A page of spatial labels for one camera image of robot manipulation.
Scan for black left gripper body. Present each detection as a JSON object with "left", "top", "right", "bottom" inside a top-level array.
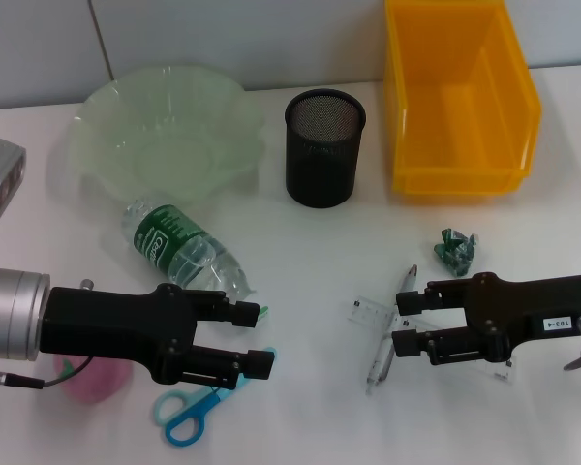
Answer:
[{"left": 38, "top": 283, "right": 199, "bottom": 387}]

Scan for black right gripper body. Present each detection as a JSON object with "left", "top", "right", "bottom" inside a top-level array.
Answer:
[{"left": 464, "top": 271, "right": 581, "bottom": 364}]

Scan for pink toy peach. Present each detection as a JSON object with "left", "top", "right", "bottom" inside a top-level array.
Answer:
[{"left": 52, "top": 352, "right": 135, "bottom": 406}]

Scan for green plastic wrapper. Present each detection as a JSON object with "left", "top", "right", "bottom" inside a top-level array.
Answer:
[{"left": 433, "top": 227, "right": 480, "bottom": 278}]

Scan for clear green-label water bottle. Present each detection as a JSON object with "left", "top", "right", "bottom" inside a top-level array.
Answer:
[{"left": 120, "top": 197, "right": 272, "bottom": 325}]

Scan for grey white pen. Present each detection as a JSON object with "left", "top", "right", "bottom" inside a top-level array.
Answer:
[{"left": 365, "top": 264, "right": 420, "bottom": 396}]

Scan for transparent plastic ruler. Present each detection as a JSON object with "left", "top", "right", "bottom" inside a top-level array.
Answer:
[{"left": 343, "top": 294, "right": 514, "bottom": 384}]

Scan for blue scissors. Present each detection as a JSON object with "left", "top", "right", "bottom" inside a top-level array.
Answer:
[{"left": 153, "top": 346, "right": 278, "bottom": 446}]

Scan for black mesh pen holder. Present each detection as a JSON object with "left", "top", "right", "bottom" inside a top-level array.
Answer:
[{"left": 284, "top": 88, "right": 368, "bottom": 209}]

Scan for green glass fruit plate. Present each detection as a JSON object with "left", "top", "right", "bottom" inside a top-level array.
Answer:
[{"left": 70, "top": 64, "right": 267, "bottom": 204}]

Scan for yellow plastic bin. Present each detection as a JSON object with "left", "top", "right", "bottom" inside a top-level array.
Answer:
[{"left": 384, "top": 0, "right": 543, "bottom": 197}]

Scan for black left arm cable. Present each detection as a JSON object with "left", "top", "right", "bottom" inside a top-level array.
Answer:
[{"left": 0, "top": 356, "right": 98, "bottom": 391}]

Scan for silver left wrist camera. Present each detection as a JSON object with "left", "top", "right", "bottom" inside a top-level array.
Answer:
[{"left": 0, "top": 133, "right": 28, "bottom": 224}]

